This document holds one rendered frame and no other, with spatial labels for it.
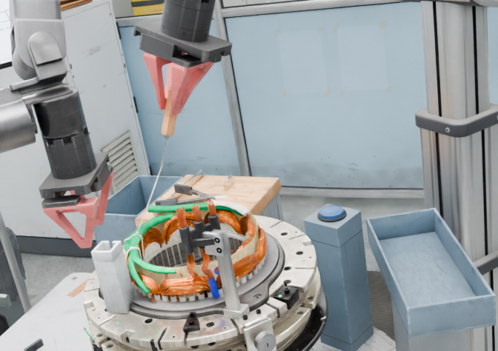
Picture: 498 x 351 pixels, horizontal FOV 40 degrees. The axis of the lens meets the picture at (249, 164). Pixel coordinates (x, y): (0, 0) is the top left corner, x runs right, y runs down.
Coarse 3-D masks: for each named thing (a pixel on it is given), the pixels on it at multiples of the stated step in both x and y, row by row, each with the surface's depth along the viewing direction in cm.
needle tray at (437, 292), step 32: (384, 224) 105; (416, 224) 105; (384, 256) 94; (416, 256) 100; (448, 256) 98; (416, 288) 92; (448, 288) 91; (480, 288) 86; (416, 320) 82; (448, 320) 83; (480, 320) 83
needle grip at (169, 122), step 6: (168, 90) 82; (168, 96) 82; (168, 102) 83; (168, 108) 83; (168, 114) 83; (168, 120) 83; (174, 120) 84; (162, 126) 84; (168, 126) 84; (174, 126) 84; (162, 132) 84; (168, 132) 84
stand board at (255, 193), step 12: (180, 180) 131; (204, 180) 129; (216, 180) 128; (240, 180) 127; (252, 180) 126; (264, 180) 125; (276, 180) 124; (168, 192) 127; (204, 192) 124; (216, 192) 123; (228, 192) 122; (240, 192) 121; (252, 192) 121; (264, 192) 120; (276, 192) 124; (240, 204) 117; (252, 204) 116; (264, 204) 119; (144, 216) 118
